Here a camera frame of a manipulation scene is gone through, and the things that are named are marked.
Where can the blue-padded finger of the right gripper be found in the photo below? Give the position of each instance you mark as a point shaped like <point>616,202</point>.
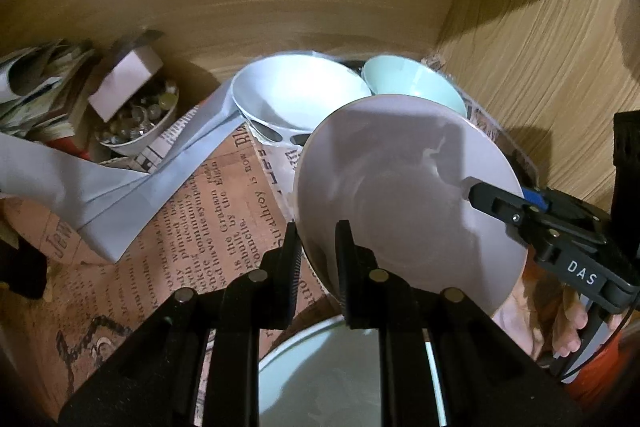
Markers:
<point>565,207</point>

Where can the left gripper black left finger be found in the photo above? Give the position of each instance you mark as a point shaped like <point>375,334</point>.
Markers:
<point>264,298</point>

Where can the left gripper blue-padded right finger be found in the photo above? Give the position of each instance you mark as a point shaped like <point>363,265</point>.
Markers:
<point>374,298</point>

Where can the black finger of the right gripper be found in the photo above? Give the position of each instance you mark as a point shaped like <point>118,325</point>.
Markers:
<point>523,221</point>

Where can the mint green plate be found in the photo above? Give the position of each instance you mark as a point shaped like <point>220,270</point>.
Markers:
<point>325,375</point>

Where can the large grey-pink bowl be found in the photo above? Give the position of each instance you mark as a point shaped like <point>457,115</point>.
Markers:
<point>399,169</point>

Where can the white bowl with black spots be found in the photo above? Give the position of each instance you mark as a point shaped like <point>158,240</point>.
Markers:
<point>285,97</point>

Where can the person's right hand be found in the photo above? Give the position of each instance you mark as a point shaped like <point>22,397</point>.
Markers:
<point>542,314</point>

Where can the printed newspaper table covering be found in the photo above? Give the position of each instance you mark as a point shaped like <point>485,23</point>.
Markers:
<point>219,201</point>

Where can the grey folded paper sheet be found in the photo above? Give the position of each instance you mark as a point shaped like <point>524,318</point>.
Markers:
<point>115,186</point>

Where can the mint green bowl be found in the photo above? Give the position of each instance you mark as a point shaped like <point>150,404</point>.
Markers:
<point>393,74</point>

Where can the small bowl of glass marbles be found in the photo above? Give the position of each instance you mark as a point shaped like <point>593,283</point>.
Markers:
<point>142,119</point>

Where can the small white cardboard box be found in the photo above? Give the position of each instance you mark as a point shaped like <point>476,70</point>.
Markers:
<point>125,79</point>

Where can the stack of newspapers and books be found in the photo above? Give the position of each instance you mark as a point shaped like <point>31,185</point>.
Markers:
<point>45,90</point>

